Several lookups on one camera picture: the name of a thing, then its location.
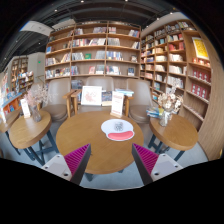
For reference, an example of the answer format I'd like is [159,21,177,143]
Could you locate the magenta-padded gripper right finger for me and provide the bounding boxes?
[131,143,184,186]

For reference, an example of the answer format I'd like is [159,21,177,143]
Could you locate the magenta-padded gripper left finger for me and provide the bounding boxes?
[41,143,92,186]

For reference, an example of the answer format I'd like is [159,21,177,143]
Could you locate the transparent computer mouse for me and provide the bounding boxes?
[113,121,125,132]

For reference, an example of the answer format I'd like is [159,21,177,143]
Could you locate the white mouse pad red rest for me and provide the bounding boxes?
[100,118,136,142]

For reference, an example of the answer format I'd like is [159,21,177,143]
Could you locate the round wooden side table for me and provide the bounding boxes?
[0,109,23,156]
[147,114,199,162]
[8,109,56,166]

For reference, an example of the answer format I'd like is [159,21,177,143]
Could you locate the glass vase white dried flowers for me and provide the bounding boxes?
[157,85,184,128]

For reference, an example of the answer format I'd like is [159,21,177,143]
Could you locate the stack of colourful books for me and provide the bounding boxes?
[145,105,164,119]

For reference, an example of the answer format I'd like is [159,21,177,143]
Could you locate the beige wooden-armed chair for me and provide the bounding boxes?
[41,78,75,123]
[70,75,131,116]
[125,78,155,125]

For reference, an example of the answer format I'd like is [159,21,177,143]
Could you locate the glass vase pink dried flowers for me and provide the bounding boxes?
[23,83,51,123]

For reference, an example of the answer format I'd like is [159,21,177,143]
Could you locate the white sign wooden base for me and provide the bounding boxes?
[110,90,125,119]

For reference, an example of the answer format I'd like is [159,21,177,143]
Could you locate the white framed floral picture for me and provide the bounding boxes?
[80,85,103,107]

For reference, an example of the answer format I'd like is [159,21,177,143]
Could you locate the dark cover book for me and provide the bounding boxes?
[101,90,113,107]

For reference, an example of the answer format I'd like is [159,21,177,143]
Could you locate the small white table sign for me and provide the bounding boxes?
[20,98,32,119]

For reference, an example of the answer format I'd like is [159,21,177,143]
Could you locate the wooden bookshelf with yellow poster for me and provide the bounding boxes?
[139,19,214,131]

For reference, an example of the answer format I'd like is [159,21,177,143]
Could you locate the small distant wooden bookshelf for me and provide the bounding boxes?
[9,55,36,93]

